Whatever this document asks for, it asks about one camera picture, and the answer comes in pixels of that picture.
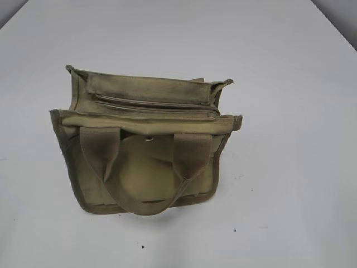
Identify yellow canvas tote bag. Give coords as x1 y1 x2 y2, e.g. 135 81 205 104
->
50 65 243 216

